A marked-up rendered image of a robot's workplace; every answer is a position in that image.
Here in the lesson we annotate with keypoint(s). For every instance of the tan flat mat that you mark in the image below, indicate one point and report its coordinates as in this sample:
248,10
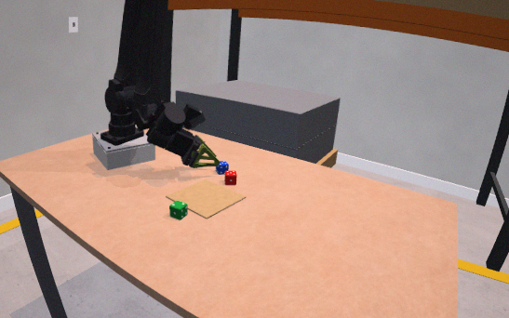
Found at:
206,198

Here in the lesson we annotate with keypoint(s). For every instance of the blue die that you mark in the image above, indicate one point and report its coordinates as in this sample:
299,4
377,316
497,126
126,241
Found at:
222,167

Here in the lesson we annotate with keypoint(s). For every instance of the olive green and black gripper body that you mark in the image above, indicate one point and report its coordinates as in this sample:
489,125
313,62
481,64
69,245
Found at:
186,157

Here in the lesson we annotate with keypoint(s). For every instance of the red die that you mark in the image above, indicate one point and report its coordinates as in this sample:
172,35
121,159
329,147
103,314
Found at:
230,178

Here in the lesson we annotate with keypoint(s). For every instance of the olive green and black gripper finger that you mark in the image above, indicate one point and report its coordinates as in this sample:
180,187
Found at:
205,157
203,149

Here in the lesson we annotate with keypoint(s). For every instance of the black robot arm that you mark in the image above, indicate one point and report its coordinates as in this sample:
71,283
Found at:
143,30

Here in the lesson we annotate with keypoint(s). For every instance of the green die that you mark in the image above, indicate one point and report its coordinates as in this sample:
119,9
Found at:
178,210

